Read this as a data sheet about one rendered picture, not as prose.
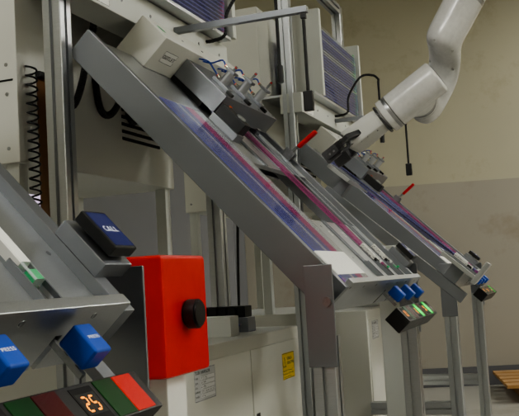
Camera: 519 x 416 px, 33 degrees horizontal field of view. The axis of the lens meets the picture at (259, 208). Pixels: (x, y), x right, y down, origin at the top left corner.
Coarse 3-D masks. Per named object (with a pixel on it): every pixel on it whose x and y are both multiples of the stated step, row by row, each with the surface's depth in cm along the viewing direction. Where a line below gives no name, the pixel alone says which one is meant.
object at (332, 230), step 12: (324, 228) 187; (336, 228) 197; (348, 228) 210; (336, 240) 185; (348, 240) 196; (348, 252) 185; (360, 252) 195; (360, 264) 183; (372, 264) 188; (372, 276) 182
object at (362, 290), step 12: (384, 276) 178; (396, 276) 189; (408, 276) 201; (348, 288) 152; (360, 288) 161; (372, 288) 172; (384, 288) 183; (348, 300) 162; (360, 300) 172; (372, 300) 184
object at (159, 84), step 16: (112, 48) 180; (128, 64) 178; (144, 80) 177; (160, 80) 189; (160, 96) 175; (176, 96) 188; (208, 112) 200; (240, 144) 196; (256, 160) 194; (272, 176) 219
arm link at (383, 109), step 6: (378, 102) 209; (384, 102) 207; (378, 108) 207; (384, 108) 207; (390, 108) 207; (384, 114) 206; (390, 114) 206; (384, 120) 208; (390, 120) 206; (396, 120) 207; (390, 126) 209; (396, 126) 208
